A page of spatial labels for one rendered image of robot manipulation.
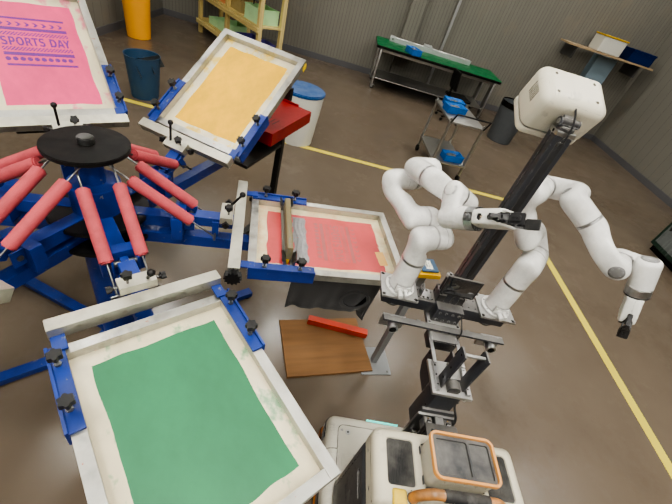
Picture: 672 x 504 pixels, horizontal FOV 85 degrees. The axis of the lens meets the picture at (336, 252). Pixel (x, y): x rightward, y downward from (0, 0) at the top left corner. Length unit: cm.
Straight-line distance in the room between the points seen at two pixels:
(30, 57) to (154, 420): 200
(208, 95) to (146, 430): 183
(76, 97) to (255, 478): 209
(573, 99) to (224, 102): 180
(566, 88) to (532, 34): 866
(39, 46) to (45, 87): 25
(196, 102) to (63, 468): 201
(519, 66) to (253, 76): 815
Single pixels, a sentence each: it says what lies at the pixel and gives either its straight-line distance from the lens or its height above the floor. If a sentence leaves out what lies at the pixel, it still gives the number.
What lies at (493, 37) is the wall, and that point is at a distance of 971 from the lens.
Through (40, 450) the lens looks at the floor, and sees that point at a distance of 244.
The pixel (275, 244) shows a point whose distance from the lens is 184.
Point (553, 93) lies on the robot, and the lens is 127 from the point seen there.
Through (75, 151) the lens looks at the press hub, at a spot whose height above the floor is 132.
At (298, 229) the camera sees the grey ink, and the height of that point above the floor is 96.
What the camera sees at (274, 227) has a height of 96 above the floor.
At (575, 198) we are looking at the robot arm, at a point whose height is 171.
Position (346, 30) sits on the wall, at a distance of 926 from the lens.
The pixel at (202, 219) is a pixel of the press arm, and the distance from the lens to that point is 182.
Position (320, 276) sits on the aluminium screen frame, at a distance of 169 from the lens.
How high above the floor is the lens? 216
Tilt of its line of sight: 39 degrees down
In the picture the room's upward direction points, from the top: 19 degrees clockwise
